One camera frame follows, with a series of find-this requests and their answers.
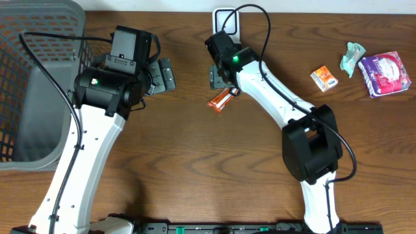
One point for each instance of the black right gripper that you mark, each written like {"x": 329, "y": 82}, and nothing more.
{"x": 215, "y": 78}

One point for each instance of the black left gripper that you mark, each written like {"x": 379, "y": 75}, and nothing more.
{"x": 161, "y": 75}

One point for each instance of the red snack bar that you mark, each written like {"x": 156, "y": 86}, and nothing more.
{"x": 221, "y": 100}

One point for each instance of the orange snack packet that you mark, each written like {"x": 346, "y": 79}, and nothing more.
{"x": 324, "y": 79}

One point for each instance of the teal wrapper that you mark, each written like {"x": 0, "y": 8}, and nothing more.
{"x": 348, "y": 62}

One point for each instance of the purple snack packet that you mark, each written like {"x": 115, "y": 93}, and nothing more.
{"x": 384, "y": 74}

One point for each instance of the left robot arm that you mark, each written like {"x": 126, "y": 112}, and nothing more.
{"x": 100, "y": 105}

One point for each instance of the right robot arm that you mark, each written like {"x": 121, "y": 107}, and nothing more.
{"x": 310, "y": 151}

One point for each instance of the grey plastic basket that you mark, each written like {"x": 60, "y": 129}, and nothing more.
{"x": 34, "y": 118}

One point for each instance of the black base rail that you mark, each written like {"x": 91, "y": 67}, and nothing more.
{"x": 164, "y": 228}

